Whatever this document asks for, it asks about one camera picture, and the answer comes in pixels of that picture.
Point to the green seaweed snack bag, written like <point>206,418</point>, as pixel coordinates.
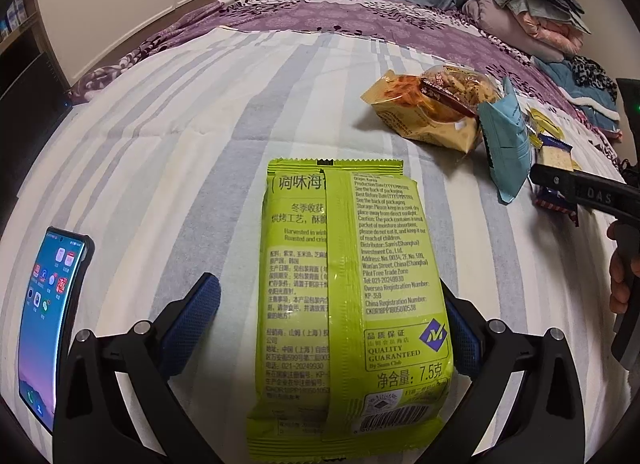
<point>353,350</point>

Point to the blue folded clothes pile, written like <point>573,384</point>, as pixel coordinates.
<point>586,86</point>

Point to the black smartphone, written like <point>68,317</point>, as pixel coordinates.
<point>48,317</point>

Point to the person right hand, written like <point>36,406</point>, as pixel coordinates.
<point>620,291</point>

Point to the striped white grey blanket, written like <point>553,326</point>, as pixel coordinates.
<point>165,171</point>

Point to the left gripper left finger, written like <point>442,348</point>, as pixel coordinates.
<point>91,421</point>

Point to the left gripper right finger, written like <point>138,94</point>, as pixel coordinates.
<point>546,422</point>

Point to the yellow small biscuit packet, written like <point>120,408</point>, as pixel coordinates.
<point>542,123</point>

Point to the tan waffle snack bag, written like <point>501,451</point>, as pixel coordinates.
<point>439,106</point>

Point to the folded quilts pile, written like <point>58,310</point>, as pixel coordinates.
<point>551,30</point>

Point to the light blue snack bag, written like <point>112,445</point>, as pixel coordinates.
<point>507,143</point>

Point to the purple floral bedsheet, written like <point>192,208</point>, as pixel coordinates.
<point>481,36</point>

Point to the dark blue cracker pack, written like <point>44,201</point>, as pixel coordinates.
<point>553,153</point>

